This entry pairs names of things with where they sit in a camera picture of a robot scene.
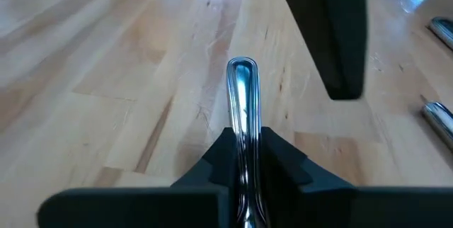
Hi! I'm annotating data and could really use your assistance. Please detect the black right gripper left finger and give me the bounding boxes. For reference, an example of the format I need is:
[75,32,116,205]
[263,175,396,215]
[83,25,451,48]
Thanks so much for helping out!
[37,127,238,228]

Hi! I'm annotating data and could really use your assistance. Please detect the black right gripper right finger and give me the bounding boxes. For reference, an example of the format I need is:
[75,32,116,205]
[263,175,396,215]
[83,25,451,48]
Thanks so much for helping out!
[260,127,453,228]

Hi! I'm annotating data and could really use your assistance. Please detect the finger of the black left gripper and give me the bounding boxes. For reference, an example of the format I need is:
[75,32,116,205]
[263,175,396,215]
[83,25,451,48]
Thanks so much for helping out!
[271,0,368,101]

